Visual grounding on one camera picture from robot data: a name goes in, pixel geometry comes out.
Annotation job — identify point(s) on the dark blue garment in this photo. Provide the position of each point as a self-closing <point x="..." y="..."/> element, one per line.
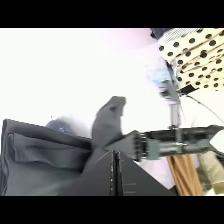
<point x="60" y="125"/>

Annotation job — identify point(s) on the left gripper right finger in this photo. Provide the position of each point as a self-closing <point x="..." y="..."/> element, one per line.
<point x="136" y="181"/>

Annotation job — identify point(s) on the cream black-dotted garment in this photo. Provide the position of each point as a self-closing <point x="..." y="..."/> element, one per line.
<point x="196" y="56"/>

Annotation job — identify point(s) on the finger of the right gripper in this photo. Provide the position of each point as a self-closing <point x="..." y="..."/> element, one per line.
<point x="126" y="146"/>

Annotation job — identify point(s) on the beige garment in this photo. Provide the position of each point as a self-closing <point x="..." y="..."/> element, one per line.
<point x="213" y="170"/>

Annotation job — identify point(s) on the grey garment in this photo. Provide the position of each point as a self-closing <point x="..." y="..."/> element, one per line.
<point x="36" y="156"/>

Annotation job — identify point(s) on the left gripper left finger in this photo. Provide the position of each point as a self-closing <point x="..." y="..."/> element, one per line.
<point x="96" y="180"/>

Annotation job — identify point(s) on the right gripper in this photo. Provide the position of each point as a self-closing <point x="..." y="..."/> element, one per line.
<point x="190" y="140"/>

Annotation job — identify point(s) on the brown garment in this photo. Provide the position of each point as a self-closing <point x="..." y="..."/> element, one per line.
<point x="185" y="176"/>

